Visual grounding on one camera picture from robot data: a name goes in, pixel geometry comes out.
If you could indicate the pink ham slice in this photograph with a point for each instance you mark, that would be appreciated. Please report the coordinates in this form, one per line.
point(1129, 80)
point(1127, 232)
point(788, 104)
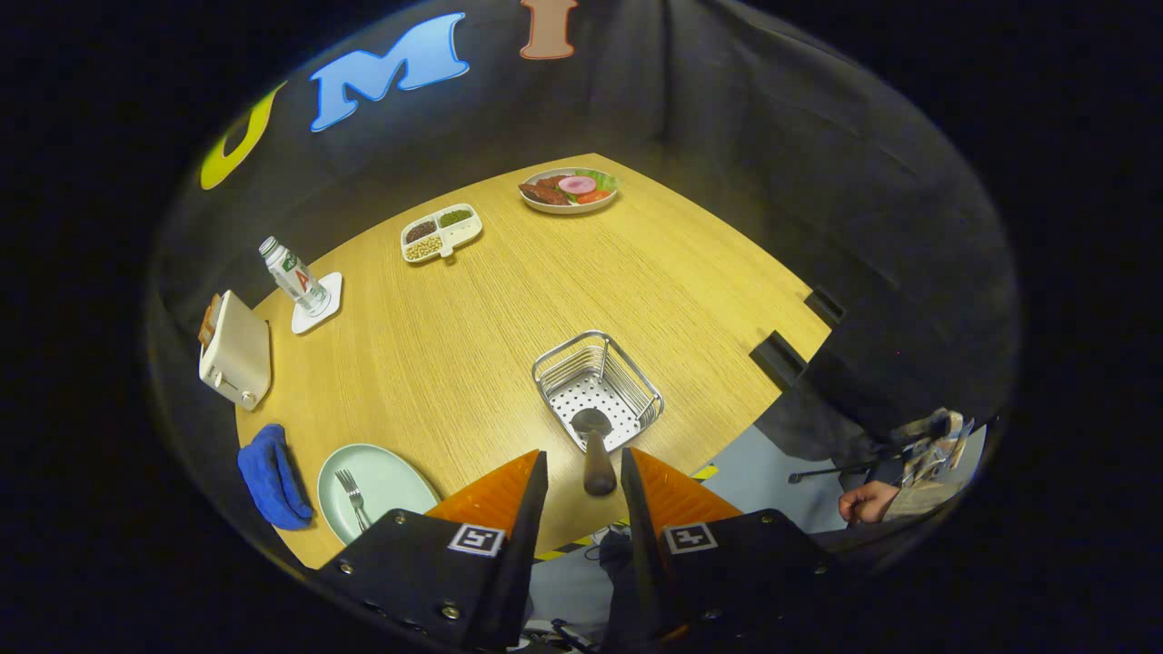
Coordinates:
point(577, 184)

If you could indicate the blue cloth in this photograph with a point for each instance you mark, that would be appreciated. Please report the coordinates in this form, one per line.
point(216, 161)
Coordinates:
point(271, 477)

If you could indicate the brown toast slice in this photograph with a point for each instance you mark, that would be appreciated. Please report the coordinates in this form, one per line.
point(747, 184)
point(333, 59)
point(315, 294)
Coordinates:
point(210, 320)

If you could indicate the brown meat slices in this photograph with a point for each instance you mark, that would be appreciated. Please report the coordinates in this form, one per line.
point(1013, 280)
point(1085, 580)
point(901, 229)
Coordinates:
point(545, 193)

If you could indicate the white square coaster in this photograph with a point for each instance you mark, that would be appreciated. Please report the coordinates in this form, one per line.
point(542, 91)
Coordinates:
point(329, 291)

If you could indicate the black backdrop cloth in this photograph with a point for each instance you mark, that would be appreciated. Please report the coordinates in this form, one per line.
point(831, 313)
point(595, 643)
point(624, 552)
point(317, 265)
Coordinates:
point(818, 182)

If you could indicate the green lettuce leaf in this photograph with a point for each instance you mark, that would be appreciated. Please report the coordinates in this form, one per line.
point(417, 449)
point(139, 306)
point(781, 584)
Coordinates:
point(604, 179)

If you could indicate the small plastic drink bottle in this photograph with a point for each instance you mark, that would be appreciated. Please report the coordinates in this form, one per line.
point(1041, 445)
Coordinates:
point(293, 275)

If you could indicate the white divided snack tray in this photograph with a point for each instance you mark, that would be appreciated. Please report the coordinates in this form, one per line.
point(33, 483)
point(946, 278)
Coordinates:
point(462, 236)

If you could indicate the red tomato slice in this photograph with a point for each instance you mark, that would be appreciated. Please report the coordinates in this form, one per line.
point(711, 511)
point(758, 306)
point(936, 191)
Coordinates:
point(593, 197)

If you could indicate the white food plate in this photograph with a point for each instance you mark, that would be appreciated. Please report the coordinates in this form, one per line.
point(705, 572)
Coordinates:
point(568, 209)

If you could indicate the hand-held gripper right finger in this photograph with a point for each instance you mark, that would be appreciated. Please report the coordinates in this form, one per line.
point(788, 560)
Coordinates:
point(641, 536)

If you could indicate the thin black rod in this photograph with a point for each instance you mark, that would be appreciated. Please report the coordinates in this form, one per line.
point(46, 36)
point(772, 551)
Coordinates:
point(827, 471)

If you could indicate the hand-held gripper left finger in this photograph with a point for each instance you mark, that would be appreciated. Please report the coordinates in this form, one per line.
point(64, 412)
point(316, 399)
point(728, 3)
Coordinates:
point(522, 545)

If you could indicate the white toaster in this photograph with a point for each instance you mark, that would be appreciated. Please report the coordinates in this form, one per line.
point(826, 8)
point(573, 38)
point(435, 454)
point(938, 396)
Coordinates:
point(238, 354)

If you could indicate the large black table clamp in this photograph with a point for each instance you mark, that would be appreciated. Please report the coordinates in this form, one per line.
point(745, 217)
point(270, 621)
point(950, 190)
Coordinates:
point(779, 357)

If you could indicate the small black table clamp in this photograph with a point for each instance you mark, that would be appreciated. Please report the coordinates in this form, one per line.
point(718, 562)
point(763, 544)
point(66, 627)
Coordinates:
point(825, 306)

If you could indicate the pale green plate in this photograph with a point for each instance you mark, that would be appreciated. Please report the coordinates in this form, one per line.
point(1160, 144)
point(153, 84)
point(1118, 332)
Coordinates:
point(395, 477)

